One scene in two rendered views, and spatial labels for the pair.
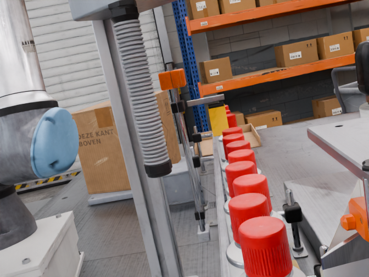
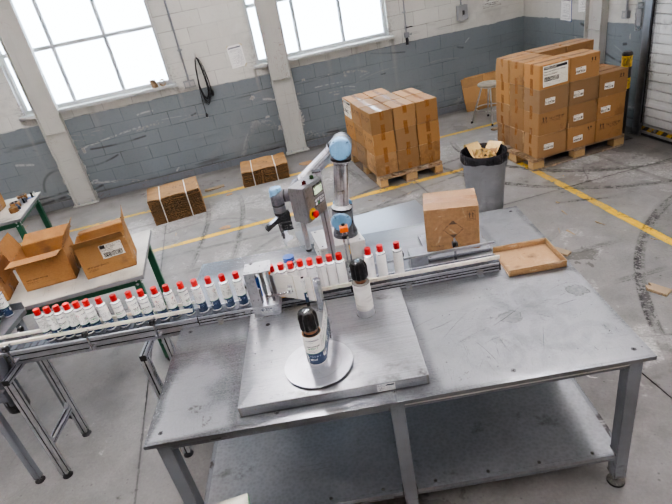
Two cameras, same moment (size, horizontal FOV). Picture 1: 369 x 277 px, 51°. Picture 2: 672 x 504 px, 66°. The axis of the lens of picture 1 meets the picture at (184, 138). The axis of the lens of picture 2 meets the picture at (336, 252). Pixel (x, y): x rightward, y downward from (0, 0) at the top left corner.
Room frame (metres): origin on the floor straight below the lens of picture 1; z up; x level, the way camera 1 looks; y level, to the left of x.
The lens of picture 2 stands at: (0.44, -2.43, 2.39)
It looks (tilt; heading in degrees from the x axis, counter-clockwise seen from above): 29 degrees down; 86
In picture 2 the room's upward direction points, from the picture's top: 11 degrees counter-clockwise
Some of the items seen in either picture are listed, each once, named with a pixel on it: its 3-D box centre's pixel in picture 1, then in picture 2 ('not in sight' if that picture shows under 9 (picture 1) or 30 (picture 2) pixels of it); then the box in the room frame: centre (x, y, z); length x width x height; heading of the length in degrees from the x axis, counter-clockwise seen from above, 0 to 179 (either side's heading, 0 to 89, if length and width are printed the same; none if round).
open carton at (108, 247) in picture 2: not in sight; (103, 241); (-0.94, 1.10, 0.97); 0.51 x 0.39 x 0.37; 100
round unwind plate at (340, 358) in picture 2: not in sight; (318, 363); (0.39, -0.66, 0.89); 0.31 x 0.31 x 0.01
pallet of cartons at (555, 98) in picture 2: not in sight; (558, 102); (3.69, 3.16, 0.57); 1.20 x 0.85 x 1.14; 7
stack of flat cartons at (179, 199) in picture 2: not in sight; (176, 200); (-0.99, 3.92, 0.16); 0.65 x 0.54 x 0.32; 9
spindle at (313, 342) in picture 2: not in sight; (312, 337); (0.39, -0.66, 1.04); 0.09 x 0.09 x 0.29
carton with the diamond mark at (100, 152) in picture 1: (130, 138); (450, 219); (1.32, 0.18, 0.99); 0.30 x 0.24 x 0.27; 163
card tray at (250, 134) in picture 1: (225, 139); (528, 256); (1.61, -0.17, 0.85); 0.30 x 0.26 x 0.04; 174
